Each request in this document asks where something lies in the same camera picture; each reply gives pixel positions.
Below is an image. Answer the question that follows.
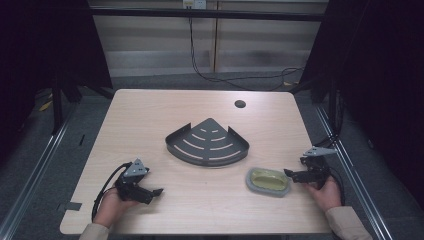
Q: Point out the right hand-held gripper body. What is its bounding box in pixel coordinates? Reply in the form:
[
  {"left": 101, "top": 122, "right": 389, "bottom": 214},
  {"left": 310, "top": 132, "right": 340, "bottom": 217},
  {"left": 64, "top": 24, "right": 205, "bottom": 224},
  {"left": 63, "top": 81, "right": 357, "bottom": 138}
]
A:
[{"left": 298, "top": 146, "right": 338, "bottom": 191}]

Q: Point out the grey soap dish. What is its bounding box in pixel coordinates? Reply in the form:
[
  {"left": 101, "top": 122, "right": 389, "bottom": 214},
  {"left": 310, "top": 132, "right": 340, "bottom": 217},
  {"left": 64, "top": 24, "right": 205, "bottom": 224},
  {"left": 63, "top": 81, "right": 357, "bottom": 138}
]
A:
[{"left": 245, "top": 166, "right": 292, "bottom": 199}]

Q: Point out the grey tape strip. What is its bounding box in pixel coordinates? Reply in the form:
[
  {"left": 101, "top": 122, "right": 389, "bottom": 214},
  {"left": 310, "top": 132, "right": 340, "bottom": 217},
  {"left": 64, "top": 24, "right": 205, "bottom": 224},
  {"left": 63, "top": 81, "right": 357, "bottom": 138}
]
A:
[{"left": 57, "top": 201, "right": 83, "bottom": 213}]

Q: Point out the black curtain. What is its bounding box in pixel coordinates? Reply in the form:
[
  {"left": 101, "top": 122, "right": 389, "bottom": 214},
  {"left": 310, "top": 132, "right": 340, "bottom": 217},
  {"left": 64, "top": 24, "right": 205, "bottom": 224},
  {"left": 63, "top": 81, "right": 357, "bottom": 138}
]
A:
[
  {"left": 299, "top": 0, "right": 424, "bottom": 211},
  {"left": 0, "top": 0, "right": 114, "bottom": 161}
]

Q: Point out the black metal stand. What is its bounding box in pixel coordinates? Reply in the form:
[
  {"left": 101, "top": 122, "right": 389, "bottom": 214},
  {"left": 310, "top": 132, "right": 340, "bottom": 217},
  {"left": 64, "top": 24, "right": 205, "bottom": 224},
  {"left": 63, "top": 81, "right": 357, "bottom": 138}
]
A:
[{"left": 50, "top": 78, "right": 65, "bottom": 136}]

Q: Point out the black metal corner shelf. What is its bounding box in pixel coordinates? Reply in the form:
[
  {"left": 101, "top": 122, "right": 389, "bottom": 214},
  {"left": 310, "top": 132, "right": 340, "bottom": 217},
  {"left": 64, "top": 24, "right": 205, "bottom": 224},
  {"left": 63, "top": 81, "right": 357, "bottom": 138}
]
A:
[{"left": 164, "top": 117, "right": 251, "bottom": 167}]

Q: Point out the white wall socket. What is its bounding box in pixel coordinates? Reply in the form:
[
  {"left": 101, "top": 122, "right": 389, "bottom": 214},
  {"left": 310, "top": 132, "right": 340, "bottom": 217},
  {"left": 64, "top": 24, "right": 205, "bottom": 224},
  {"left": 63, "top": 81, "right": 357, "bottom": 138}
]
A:
[{"left": 182, "top": 0, "right": 208, "bottom": 10}]

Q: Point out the yellow soap bar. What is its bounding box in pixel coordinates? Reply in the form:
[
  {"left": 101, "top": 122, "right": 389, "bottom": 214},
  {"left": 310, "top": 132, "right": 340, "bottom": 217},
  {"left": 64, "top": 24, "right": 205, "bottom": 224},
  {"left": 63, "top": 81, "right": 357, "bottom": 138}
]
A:
[{"left": 250, "top": 168, "right": 289, "bottom": 192}]

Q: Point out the black wall cable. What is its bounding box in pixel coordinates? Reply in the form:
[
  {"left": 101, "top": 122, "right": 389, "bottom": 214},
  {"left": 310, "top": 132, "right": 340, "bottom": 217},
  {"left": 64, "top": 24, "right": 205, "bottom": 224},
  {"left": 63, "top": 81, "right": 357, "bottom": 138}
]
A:
[{"left": 188, "top": 16, "right": 305, "bottom": 92}]

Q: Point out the person's left hand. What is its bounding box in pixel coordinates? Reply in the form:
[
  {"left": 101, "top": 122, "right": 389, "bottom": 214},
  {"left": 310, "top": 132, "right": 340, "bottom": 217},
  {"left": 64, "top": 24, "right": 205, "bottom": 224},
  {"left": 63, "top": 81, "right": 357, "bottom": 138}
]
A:
[{"left": 92, "top": 187, "right": 141, "bottom": 230}]

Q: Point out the aluminium floor rail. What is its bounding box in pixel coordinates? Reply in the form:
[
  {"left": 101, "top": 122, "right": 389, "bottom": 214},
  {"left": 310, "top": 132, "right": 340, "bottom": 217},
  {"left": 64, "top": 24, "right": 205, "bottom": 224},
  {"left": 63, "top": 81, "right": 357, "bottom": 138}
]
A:
[
  {"left": 314, "top": 105, "right": 396, "bottom": 240},
  {"left": 0, "top": 106, "right": 79, "bottom": 240}
]

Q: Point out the yellow floor tape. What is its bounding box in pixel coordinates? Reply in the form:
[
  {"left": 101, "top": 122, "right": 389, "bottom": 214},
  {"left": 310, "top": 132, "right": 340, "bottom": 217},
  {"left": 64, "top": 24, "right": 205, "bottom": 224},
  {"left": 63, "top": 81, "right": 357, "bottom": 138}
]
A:
[{"left": 37, "top": 99, "right": 54, "bottom": 113}]

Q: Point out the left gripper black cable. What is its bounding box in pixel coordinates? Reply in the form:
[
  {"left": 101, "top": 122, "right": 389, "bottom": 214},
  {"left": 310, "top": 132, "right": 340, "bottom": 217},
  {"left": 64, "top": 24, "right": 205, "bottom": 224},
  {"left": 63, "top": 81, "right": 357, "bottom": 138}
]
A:
[{"left": 91, "top": 161, "right": 133, "bottom": 223}]

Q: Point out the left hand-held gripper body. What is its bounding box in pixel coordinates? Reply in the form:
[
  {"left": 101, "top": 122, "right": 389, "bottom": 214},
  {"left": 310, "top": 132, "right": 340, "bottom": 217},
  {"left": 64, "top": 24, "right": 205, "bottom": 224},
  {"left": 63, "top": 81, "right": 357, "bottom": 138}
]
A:
[{"left": 114, "top": 158, "right": 155, "bottom": 205}]

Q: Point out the person's right hand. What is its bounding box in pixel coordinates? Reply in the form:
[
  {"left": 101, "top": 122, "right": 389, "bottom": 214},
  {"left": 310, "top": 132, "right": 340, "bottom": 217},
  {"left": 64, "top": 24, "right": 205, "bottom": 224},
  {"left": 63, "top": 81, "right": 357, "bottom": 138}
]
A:
[{"left": 303, "top": 175, "right": 343, "bottom": 213}]

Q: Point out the black horizontal frame bar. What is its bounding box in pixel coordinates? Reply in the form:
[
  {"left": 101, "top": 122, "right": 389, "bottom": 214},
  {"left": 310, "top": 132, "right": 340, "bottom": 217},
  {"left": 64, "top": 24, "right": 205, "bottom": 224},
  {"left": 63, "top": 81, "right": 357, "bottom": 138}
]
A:
[{"left": 89, "top": 7, "right": 327, "bottom": 23}]

